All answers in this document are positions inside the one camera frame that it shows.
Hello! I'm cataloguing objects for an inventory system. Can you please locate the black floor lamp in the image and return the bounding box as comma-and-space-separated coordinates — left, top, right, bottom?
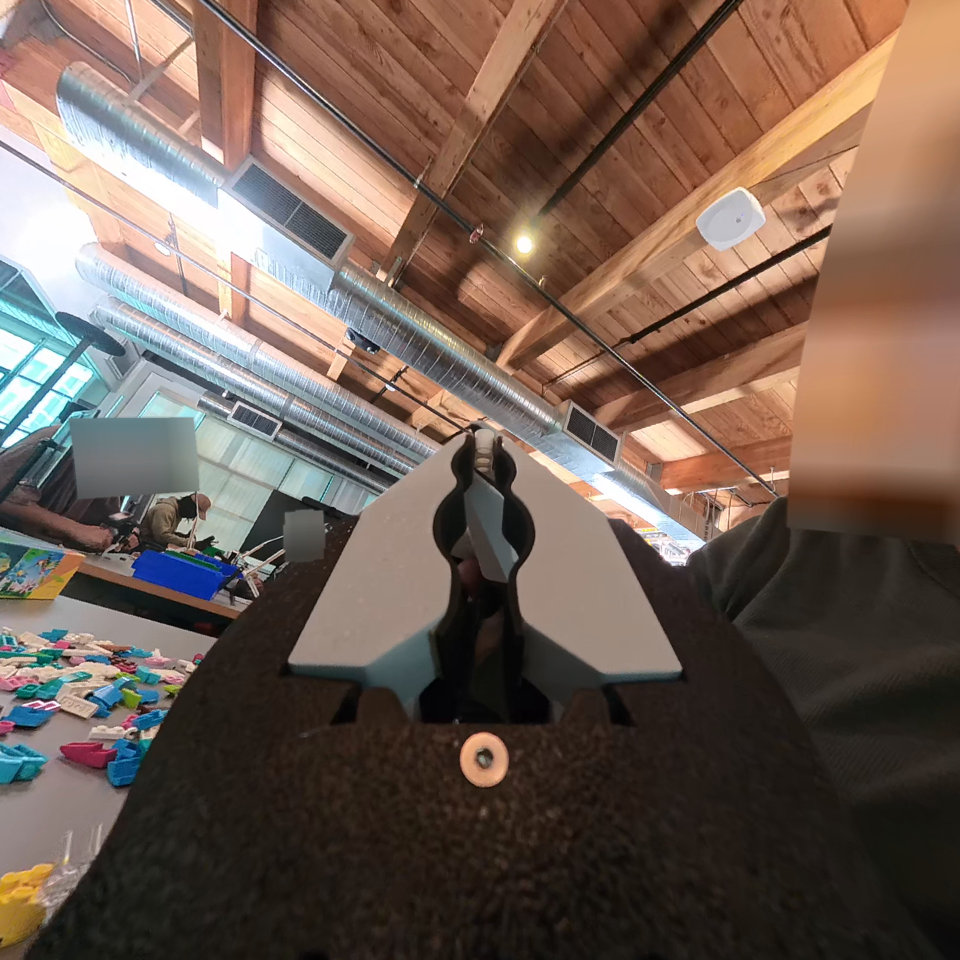
0, 310, 128, 512

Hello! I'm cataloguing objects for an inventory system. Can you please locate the blue plastic bin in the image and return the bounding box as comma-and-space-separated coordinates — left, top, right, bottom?
132, 549, 242, 602

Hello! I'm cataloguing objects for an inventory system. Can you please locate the white ceiling access point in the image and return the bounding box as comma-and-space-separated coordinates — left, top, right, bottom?
695, 186, 767, 253

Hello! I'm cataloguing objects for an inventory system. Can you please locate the toy brick set box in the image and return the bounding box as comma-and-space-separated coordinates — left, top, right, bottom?
0, 540, 88, 602

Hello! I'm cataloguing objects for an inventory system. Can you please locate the wide silver air duct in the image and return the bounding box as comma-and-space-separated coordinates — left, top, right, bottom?
55, 63, 753, 543

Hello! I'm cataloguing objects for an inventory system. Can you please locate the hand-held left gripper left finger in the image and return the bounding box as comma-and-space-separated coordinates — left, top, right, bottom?
287, 435, 478, 723

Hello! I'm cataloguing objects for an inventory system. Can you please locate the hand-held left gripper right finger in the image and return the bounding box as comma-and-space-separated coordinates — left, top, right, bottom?
492, 435, 685, 723

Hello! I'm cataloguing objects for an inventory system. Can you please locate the long silver air duct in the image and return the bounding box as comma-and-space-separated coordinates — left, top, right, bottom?
75, 243, 445, 471
90, 295, 423, 490

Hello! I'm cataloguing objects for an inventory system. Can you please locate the pile of colourful toy bricks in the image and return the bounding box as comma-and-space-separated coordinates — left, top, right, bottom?
0, 626, 208, 951

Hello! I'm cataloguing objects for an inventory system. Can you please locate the light wooden desk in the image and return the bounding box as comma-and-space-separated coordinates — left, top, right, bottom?
78, 558, 243, 621

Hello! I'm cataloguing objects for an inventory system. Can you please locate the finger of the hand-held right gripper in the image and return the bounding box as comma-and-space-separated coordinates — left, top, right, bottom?
463, 476, 521, 585

